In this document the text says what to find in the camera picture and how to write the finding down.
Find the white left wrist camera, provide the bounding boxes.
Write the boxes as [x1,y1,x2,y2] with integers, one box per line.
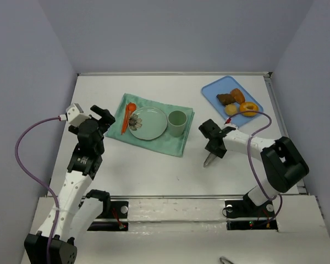
[58,103,90,127]

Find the round yellow bun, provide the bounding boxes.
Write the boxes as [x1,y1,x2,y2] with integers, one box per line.
[224,104,238,117]

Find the green floral ceramic plate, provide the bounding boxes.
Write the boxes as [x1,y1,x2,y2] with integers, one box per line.
[128,107,168,141]

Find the orange-brown oblong bread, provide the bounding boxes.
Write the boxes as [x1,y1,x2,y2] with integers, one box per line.
[230,88,245,104]

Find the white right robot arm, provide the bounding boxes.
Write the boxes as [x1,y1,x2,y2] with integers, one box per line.
[199,119,309,219]

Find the purple camera cable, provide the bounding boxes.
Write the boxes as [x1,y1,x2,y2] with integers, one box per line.
[225,111,283,223]
[14,116,62,264]

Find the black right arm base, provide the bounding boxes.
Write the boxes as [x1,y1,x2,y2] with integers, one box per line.
[222,200,278,231]

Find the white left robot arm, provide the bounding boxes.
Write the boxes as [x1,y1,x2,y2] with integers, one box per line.
[24,103,115,263]

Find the green ceramic cup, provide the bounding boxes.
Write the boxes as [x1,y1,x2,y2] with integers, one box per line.
[168,111,187,138]

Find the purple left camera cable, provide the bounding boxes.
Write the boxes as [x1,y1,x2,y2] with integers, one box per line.
[14,116,62,264]

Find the blue plastic tray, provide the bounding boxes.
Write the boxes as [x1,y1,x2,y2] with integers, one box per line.
[201,76,264,120]

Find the dark brown bread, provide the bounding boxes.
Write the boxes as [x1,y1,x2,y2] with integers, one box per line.
[216,93,236,106]

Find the orange plastic spoon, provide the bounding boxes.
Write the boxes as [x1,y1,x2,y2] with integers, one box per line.
[128,103,137,118]

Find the orange plastic knife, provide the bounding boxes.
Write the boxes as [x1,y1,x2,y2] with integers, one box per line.
[121,104,129,135]

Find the green satin placemat cloth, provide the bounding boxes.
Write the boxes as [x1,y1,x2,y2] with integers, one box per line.
[106,93,195,157]

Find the orange ring donut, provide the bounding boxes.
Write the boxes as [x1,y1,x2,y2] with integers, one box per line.
[239,102,259,117]

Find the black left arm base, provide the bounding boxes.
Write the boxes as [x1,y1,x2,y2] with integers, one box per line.
[88,201,129,232]

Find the metal tongs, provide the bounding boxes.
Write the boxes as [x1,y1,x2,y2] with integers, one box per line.
[203,153,217,168]

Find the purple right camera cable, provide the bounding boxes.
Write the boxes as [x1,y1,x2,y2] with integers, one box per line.
[225,111,283,223]

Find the orange plastic fork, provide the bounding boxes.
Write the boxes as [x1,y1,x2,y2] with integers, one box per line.
[124,110,130,133]

